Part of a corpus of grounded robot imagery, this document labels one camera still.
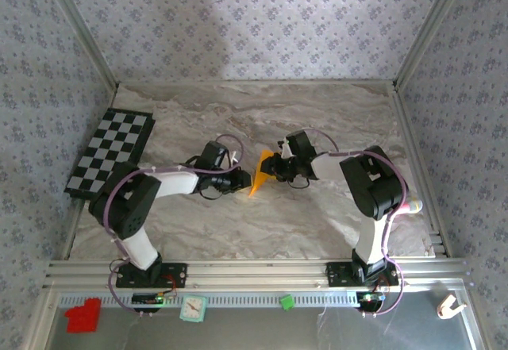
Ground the orange paper sheet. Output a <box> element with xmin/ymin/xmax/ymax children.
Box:
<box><xmin>246</xmin><ymin>149</ymin><xmax>277</xmax><ymax>198</ymax></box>

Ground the teal square clock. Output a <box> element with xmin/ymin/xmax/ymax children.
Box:
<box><xmin>179</xmin><ymin>294</ymin><xmax>208</xmax><ymax>323</ymax></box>

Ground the black grey checkerboard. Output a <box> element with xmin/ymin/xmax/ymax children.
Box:
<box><xmin>63</xmin><ymin>106</ymin><xmax>156</xmax><ymax>200</ymax></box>

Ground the left small circuit board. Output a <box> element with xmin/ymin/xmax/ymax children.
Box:
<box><xmin>132</xmin><ymin>292</ymin><xmax>166</xmax><ymax>307</ymax></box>

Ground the small circuit board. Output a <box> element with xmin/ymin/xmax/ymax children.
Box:
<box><xmin>132</xmin><ymin>292</ymin><xmax>166</xmax><ymax>307</ymax></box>
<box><xmin>356</xmin><ymin>290</ymin><xmax>386</xmax><ymax>307</ymax></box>

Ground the grey metal panel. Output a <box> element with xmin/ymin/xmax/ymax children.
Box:
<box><xmin>29</xmin><ymin>286</ymin><xmax>489</xmax><ymax>350</ymax></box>

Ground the right small circuit board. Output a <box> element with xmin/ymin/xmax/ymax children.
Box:
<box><xmin>356</xmin><ymin>290</ymin><xmax>386</xmax><ymax>307</ymax></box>

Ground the red toy brick block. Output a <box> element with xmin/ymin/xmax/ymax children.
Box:
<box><xmin>63</xmin><ymin>298</ymin><xmax>101</xmax><ymax>334</ymax></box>

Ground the white plastic hook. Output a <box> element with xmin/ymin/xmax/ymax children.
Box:
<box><xmin>436</xmin><ymin>294</ymin><xmax>468</xmax><ymax>320</ymax></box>

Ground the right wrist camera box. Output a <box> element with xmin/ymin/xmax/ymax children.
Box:
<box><xmin>277</xmin><ymin>139</ymin><xmax>294</xmax><ymax>160</ymax></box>

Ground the aluminium mounting rail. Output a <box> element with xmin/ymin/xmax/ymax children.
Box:
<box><xmin>43</xmin><ymin>258</ymin><xmax>469</xmax><ymax>290</ymax></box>

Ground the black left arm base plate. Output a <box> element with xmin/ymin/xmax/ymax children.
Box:
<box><xmin>115</xmin><ymin>262</ymin><xmax>187</xmax><ymax>289</ymax></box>

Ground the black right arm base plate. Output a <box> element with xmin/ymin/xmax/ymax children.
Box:
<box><xmin>325</xmin><ymin>261</ymin><xmax>399</xmax><ymax>287</ymax></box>

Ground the aluminium side rail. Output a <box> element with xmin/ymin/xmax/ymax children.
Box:
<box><xmin>61</xmin><ymin>86</ymin><xmax>120</xmax><ymax>262</ymax></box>
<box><xmin>388</xmin><ymin>86</ymin><xmax>453</xmax><ymax>259</ymax></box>

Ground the grey slotted cable duct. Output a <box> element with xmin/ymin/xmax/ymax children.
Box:
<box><xmin>57</xmin><ymin>292</ymin><xmax>360</xmax><ymax>310</ymax></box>

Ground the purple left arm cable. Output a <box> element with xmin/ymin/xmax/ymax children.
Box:
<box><xmin>103</xmin><ymin>133</ymin><xmax>244</xmax><ymax>318</ymax></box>

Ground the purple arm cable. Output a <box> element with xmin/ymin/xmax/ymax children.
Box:
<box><xmin>103</xmin><ymin>133</ymin><xmax>244</xmax><ymax>318</ymax></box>
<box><xmin>301</xmin><ymin>127</ymin><xmax>412</xmax><ymax>318</ymax></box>

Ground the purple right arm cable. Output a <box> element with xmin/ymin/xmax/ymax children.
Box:
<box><xmin>301</xmin><ymin>127</ymin><xmax>412</xmax><ymax>318</ymax></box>

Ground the aluminium corner post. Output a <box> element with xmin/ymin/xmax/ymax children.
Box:
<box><xmin>41</xmin><ymin>0</ymin><xmax>120</xmax><ymax>91</ymax></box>
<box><xmin>392</xmin><ymin>0</ymin><xmax>475</xmax><ymax>91</ymax></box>

